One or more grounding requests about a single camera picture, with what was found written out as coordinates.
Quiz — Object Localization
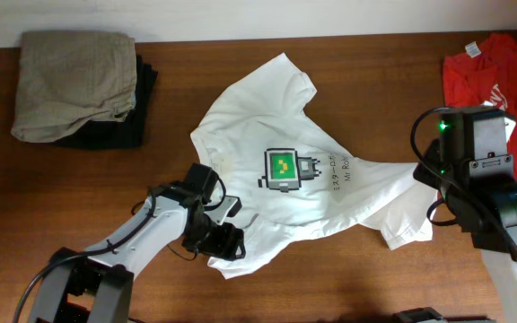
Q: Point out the white printed t-shirt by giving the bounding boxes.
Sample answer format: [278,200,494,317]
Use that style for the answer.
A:
[191,55,436,279]

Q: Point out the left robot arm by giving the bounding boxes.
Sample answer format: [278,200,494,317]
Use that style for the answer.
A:
[26,182,246,322]

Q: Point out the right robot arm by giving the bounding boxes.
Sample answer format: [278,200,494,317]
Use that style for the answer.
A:
[413,106,517,322]

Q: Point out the red printed t-shirt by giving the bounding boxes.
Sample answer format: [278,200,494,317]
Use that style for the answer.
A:
[443,33,517,179]

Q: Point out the folded black garment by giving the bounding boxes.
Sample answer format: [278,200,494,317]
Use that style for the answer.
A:
[53,56,158,150]

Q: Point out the folded khaki shorts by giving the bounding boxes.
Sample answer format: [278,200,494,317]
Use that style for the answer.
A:
[11,31,137,143]

